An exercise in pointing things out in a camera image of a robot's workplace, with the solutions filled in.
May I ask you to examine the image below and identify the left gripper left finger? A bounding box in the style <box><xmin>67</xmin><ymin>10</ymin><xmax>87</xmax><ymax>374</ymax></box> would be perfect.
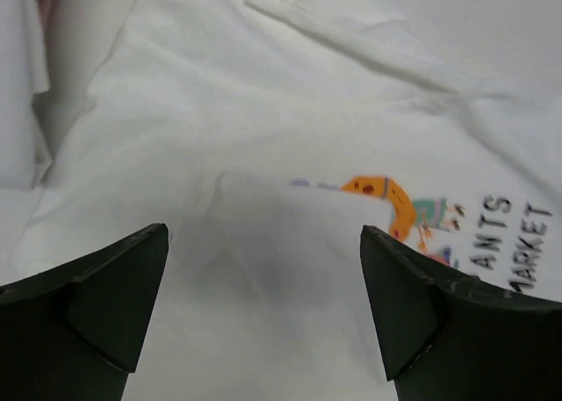
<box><xmin>1</xmin><ymin>224</ymin><xmax>169</xmax><ymax>400</ymax></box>

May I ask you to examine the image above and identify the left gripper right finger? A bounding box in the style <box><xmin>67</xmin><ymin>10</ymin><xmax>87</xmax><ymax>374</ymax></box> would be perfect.
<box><xmin>360</xmin><ymin>226</ymin><xmax>561</xmax><ymax>400</ymax></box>

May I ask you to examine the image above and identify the white t-shirt stack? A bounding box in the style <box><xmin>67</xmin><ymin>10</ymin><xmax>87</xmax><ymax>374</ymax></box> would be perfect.
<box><xmin>1</xmin><ymin>0</ymin><xmax>54</xmax><ymax>190</ymax></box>

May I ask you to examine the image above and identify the white printed cartoon t-shirt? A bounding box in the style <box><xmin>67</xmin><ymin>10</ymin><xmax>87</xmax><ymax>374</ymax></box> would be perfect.
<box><xmin>10</xmin><ymin>0</ymin><xmax>561</xmax><ymax>400</ymax></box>

